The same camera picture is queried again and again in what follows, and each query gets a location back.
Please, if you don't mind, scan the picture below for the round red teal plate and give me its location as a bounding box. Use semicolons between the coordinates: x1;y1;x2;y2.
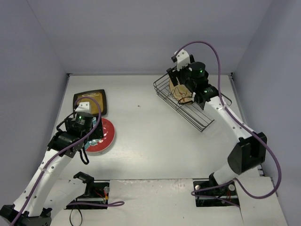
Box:
85;118;116;153

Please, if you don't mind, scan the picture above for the round bird pattern plate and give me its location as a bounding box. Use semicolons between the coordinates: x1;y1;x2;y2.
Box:
169;80;193;105

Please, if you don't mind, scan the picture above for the square amber plate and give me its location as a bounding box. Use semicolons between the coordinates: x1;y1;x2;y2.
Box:
72;89;109;117

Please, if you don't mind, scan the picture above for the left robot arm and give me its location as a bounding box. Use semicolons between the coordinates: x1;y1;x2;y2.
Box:
0;112;103;226

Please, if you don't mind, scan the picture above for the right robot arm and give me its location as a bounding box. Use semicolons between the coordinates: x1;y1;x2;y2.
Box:
166;62;267;194

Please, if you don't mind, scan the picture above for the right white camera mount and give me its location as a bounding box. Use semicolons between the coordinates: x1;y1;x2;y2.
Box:
171;49;190;71

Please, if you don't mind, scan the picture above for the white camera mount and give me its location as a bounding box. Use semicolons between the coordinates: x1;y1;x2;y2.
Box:
171;49;190;71
74;102;92;114

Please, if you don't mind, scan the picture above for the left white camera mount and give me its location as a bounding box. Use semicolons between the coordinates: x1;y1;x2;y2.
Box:
74;102;92;114

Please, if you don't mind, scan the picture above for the black wire dish rack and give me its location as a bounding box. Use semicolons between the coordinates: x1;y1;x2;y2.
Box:
153;72;232;132

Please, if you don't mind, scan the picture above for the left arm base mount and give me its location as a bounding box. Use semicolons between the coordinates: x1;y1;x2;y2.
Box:
64;181;110;210

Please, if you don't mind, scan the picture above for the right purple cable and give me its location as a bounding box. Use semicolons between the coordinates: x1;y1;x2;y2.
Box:
173;41;282;198

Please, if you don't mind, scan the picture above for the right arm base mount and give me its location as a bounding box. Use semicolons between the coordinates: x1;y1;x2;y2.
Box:
193;180;240;208

